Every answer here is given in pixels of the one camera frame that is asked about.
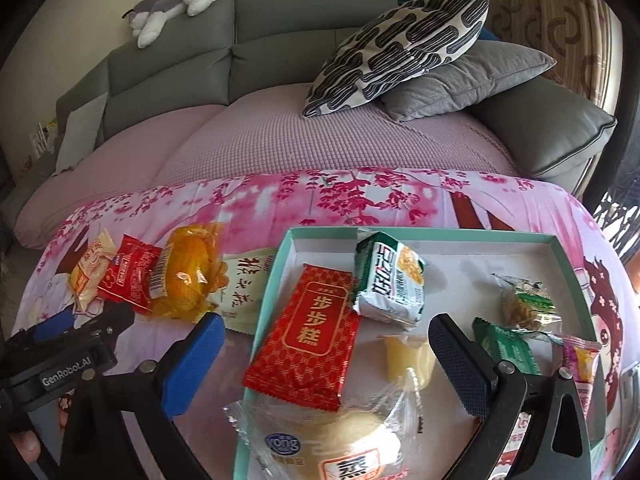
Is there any dark green snack packet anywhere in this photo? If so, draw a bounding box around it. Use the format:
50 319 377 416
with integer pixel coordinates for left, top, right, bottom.
472 317 542 376

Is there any dark grey pillow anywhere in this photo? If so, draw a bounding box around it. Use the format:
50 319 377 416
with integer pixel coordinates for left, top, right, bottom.
381 40 558 123

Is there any yellow jelly cup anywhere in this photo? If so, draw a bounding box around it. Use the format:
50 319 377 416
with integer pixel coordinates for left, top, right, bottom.
377 334 441 391

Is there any clear steamed bun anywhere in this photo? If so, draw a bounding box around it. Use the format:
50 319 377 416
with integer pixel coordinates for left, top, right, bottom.
222 367 426 480

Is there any red gold patterned cake packet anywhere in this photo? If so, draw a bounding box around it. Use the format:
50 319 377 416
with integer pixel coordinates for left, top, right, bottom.
242 262 362 411

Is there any white tray with teal rim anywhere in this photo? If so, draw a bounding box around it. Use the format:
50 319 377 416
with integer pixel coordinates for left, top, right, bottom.
234 226 608 480

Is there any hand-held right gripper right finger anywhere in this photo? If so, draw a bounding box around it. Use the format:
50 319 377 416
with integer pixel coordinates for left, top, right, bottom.
428 312 596 480

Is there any pink snack packet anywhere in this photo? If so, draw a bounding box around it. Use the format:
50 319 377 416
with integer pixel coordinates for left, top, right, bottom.
550 332 603 421

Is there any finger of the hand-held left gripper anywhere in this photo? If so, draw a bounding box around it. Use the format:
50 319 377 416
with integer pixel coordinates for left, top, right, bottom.
20 308 77 344
81 305 137 347

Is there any small red snack packet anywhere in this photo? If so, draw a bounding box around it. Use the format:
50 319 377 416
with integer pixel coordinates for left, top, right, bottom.
96 234 163 316

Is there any black white patterned pillow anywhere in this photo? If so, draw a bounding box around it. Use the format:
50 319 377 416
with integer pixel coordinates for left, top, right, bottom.
301 0 491 118

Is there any cream rice cracker packet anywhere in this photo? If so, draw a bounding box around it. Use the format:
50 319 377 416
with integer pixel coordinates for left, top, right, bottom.
205 247 281 336

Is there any yellow white snack packet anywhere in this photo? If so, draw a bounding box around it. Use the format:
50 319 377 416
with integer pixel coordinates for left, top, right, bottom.
67 227 118 311

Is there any green white snack packet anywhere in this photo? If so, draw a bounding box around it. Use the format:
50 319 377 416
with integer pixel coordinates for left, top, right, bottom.
352 230 428 331

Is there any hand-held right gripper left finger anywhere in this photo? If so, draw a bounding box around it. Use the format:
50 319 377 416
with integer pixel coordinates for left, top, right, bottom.
60 312 226 480

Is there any white magazine rack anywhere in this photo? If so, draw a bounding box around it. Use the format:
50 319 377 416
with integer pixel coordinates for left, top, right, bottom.
30 120 58 153

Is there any grey white plush toy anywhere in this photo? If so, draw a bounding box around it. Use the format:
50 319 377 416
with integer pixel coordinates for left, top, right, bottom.
125 0 226 50

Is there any clear cracker packet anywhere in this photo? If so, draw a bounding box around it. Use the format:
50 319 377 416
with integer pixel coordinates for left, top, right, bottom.
491 272 557 336

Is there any pink printed blanket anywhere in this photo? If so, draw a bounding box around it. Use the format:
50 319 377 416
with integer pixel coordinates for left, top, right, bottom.
10 165 640 480

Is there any grey sofa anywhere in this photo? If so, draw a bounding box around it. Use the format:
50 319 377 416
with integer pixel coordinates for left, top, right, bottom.
0 0 618 231

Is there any light grey pillow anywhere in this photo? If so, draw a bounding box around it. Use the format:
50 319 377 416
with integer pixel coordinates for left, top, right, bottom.
54 91 110 175

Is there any person's left hand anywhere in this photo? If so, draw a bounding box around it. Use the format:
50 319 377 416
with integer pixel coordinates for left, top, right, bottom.
9 432 42 467

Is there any beige patterned curtain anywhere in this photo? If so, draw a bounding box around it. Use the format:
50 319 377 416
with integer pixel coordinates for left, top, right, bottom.
475 0 621 111

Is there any pink sofa cover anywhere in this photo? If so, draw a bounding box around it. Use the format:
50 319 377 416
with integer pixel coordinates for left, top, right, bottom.
12 82 518 248

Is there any orange wrapped cake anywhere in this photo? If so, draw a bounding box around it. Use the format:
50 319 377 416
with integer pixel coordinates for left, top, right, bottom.
149 222 226 321

